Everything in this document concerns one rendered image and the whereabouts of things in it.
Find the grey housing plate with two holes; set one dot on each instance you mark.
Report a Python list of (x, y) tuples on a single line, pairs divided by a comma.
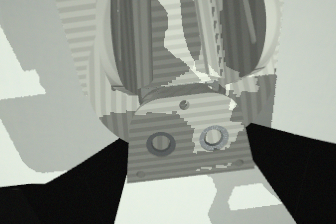
[(185, 125)]

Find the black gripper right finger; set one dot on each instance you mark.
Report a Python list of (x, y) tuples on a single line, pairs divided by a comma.
[(301, 171)]

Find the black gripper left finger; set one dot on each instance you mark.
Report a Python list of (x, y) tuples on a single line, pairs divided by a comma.
[(87, 194)]

